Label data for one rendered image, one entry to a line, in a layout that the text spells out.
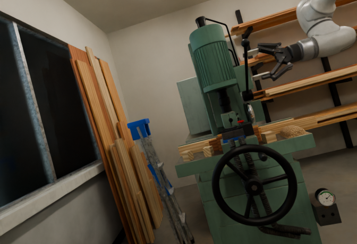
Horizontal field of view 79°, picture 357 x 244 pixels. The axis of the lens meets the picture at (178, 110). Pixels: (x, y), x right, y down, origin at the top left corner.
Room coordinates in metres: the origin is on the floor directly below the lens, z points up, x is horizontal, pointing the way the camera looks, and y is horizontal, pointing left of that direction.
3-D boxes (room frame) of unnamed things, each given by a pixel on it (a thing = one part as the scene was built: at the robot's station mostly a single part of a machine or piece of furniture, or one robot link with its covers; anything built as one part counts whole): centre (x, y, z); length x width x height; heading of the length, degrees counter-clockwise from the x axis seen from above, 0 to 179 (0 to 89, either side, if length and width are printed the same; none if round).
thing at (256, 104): (1.26, -0.42, 1.02); 0.09 x 0.07 x 0.12; 81
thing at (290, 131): (0.98, -0.47, 0.92); 0.14 x 0.09 x 0.04; 171
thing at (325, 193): (0.85, -0.46, 0.65); 0.06 x 0.04 x 0.08; 81
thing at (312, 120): (1.08, -0.36, 0.92); 0.54 x 0.02 x 0.04; 81
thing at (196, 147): (1.12, -0.24, 0.92); 0.60 x 0.02 x 0.05; 81
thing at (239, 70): (1.29, -0.42, 1.23); 0.09 x 0.08 x 0.15; 171
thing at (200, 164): (1.00, -0.22, 0.87); 0.61 x 0.30 x 0.06; 81
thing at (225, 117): (1.12, -0.24, 1.02); 0.14 x 0.07 x 0.09; 171
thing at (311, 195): (0.92, -0.47, 0.58); 0.12 x 0.08 x 0.08; 171
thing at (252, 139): (0.91, -0.21, 0.91); 0.15 x 0.14 x 0.09; 81
